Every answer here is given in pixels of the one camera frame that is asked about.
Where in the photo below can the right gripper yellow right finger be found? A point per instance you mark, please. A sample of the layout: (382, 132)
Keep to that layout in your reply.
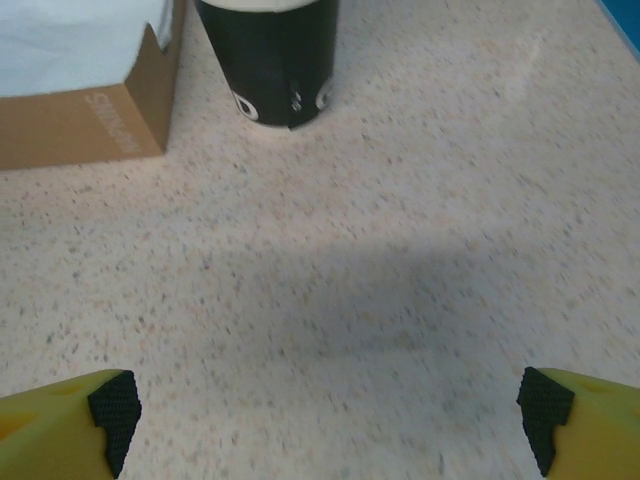
(600, 435)

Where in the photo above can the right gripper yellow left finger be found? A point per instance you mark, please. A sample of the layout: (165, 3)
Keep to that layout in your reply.
(45, 435)

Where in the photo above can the white paper napkin stack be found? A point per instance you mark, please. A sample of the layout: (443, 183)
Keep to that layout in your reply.
(65, 45)

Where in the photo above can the stack of white napkins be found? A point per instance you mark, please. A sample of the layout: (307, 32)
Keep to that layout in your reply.
(75, 130)

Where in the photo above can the black paper cup stack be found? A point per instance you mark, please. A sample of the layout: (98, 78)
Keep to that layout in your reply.
(275, 65)

